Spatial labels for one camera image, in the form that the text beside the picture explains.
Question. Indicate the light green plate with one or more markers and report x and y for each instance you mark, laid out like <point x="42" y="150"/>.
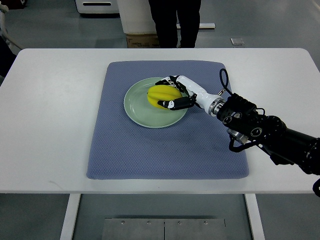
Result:
<point x="140" y="111"/>

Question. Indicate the white table leg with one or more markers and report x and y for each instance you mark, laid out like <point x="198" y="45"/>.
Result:
<point x="254" y="217"/>
<point x="70" y="217"/>

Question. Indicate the person dark trousers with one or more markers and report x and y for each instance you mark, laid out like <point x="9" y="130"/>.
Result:
<point x="176" y="22"/>

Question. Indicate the cardboard box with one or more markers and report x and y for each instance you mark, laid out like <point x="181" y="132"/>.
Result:
<point x="142" y="41"/>

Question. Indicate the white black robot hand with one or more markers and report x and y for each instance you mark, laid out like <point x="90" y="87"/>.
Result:
<point x="195" y="95"/>

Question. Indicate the yellow starfruit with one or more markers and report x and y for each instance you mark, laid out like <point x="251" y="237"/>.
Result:
<point x="162" y="93"/>

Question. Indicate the grey floor plate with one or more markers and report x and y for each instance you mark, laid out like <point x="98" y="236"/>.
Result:
<point x="237" y="41"/>

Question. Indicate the metal base plate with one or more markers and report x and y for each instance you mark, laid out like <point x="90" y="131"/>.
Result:
<point x="164" y="229"/>

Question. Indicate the white cabinet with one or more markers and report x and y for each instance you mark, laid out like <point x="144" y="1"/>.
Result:
<point x="136" y="17"/>

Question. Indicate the white desk foot bar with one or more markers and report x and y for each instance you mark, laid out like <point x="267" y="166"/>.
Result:
<point x="201" y="26"/>

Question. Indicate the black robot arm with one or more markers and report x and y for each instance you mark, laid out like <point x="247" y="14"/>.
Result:
<point x="283" y="145"/>

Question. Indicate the white left table leg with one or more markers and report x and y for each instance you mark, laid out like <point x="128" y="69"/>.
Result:
<point x="70" y="217"/>

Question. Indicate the blue textured mat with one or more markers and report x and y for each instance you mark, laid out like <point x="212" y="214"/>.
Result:
<point x="194" y="148"/>

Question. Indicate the white right table leg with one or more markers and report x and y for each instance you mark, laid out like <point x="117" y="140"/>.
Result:
<point x="254" y="217"/>

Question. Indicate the white machine with slot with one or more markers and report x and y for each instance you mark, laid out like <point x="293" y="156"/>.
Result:
<point x="97" y="8"/>

